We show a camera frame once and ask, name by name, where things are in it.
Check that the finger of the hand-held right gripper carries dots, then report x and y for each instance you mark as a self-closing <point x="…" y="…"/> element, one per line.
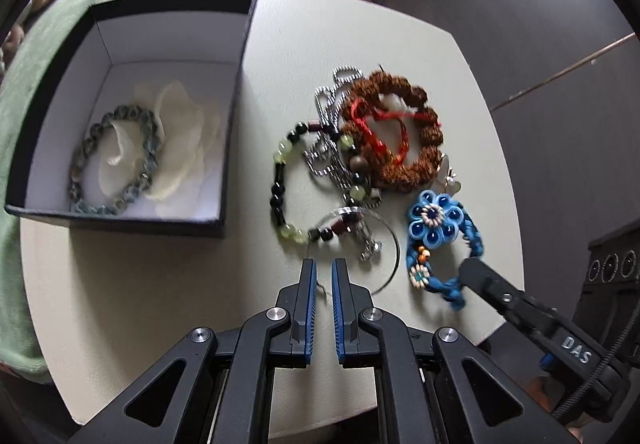
<point x="492" y="286"/>

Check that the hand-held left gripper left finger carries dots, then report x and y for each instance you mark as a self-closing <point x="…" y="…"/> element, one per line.
<point x="308" y="304"/>

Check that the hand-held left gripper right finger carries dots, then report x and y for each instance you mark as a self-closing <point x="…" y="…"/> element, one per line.
<point x="341" y="304"/>

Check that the dark box with white lining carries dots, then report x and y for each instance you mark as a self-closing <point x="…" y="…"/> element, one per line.
<point x="165" y="39"/>

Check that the white square table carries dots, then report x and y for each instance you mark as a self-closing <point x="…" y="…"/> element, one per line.
<point x="250" y="274"/>

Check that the black case with round dials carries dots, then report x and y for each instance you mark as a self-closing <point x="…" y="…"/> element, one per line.
<point x="615" y="269"/>

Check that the small white shell earring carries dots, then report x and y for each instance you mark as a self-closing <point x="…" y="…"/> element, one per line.
<point x="452" y="184"/>

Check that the white tissue paper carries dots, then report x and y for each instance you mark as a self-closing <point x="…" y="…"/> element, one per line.
<point x="185" y="124"/>

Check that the green bed sheet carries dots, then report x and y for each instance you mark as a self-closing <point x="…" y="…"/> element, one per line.
<point x="30" y="74"/>

